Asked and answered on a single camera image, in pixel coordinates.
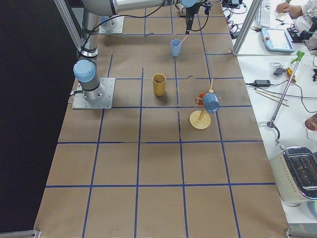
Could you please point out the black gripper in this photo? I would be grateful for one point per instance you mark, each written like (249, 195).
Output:
(190, 13)

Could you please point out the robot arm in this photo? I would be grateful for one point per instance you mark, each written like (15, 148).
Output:
(98, 12)

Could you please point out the light blue plastic cup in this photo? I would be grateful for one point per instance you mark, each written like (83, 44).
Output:
(175, 47)

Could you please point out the bamboo chopstick holder cup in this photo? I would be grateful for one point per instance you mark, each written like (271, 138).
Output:
(159, 82)

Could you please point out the person hand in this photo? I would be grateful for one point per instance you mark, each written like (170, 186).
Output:
(283, 7)

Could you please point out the orange mug on tree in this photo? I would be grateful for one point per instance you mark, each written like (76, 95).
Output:
(199, 99)

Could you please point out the blue mug on tree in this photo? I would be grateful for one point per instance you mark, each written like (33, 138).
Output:
(211, 102)

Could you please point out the white keyboard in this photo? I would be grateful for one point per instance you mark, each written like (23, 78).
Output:
(263, 15)

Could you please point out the teach pendant tablet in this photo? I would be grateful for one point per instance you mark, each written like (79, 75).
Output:
(277, 40)

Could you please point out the black power adapter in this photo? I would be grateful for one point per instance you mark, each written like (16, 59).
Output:
(262, 83)

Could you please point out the wooden mug tree stand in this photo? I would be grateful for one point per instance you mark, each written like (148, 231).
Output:
(201, 119)

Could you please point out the wooden chopstick on desk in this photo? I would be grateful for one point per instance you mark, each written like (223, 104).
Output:
(274, 98)

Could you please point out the brown paper table cover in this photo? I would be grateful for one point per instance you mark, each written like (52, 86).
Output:
(141, 170)

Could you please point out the silver toaster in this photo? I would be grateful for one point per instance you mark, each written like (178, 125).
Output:
(295, 172)

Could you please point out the aluminium frame post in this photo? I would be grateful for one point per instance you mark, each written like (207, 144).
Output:
(253, 9)

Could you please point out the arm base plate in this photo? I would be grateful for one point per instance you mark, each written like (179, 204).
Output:
(114, 26)
(101, 98)

